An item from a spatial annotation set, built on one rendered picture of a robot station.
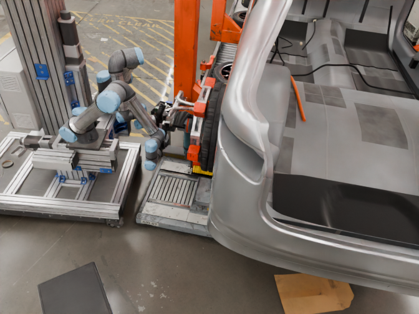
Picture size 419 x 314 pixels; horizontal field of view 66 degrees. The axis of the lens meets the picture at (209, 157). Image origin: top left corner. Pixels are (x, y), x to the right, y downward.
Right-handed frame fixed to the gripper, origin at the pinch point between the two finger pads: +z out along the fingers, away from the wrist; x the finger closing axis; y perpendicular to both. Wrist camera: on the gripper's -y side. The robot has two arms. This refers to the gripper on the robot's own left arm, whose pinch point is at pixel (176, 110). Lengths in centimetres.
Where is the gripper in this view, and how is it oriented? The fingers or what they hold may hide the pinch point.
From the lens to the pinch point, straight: 258.1
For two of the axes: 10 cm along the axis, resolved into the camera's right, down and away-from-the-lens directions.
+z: 8.2, -3.4, 4.7
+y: -0.8, 7.4, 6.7
